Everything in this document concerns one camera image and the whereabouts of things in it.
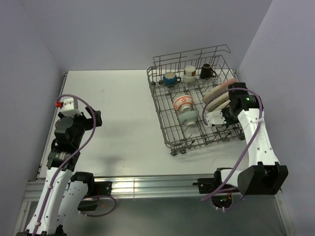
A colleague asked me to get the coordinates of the pink cream plate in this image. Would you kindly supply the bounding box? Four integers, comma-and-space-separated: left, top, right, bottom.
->
218, 78, 238, 88
208, 101, 230, 112

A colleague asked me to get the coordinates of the blue cream plate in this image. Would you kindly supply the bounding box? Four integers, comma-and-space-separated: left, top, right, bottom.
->
202, 85, 228, 103
206, 93, 229, 112

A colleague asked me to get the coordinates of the pale green bowl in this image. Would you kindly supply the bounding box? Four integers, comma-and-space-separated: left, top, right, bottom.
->
178, 110, 199, 127

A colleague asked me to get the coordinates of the brown ceramic mug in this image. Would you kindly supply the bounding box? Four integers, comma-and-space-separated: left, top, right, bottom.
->
199, 63, 217, 80

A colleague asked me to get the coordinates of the orange patterned small bowl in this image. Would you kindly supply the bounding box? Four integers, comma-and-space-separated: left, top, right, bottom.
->
173, 95, 193, 113

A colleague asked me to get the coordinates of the grey brown tumbler cup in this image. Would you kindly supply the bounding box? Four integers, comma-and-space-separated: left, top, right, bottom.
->
183, 65, 196, 83

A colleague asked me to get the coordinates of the dark blue mug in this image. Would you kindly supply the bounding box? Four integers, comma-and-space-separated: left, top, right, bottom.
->
162, 72, 181, 87

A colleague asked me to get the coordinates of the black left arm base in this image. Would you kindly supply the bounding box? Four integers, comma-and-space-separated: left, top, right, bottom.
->
78, 180, 112, 212

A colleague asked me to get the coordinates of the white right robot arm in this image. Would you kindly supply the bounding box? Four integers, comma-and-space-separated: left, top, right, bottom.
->
213, 83, 288, 195

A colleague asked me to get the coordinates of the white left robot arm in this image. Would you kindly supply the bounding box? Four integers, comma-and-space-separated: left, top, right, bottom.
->
17, 108, 102, 236

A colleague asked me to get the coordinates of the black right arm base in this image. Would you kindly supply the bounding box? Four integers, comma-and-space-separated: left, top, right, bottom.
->
193, 168, 239, 208

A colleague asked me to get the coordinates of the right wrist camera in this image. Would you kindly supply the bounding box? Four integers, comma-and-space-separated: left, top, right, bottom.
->
206, 110, 226, 126

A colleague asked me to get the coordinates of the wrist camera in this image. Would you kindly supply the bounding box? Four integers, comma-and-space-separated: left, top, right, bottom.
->
55, 97, 82, 117
206, 110, 226, 126

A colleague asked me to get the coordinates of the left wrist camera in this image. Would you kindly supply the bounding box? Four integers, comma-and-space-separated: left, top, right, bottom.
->
55, 97, 82, 117

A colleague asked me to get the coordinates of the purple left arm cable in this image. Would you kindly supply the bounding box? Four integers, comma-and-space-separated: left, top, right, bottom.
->
31, 94, 118, 236

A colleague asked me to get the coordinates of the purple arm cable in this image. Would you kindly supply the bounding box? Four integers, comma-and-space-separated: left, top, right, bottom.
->
200, 88, 264, 210
31, 94, 118, 236

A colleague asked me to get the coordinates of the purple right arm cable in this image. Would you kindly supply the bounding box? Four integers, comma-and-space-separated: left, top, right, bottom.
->
200, 88, 264, 210

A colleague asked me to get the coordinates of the grey wire dish rack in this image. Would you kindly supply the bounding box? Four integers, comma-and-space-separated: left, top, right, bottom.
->
147, 44, 245, 156

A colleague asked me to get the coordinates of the aluminium mounting rail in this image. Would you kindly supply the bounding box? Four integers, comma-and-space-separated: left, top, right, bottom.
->
23, 173, 283, 202

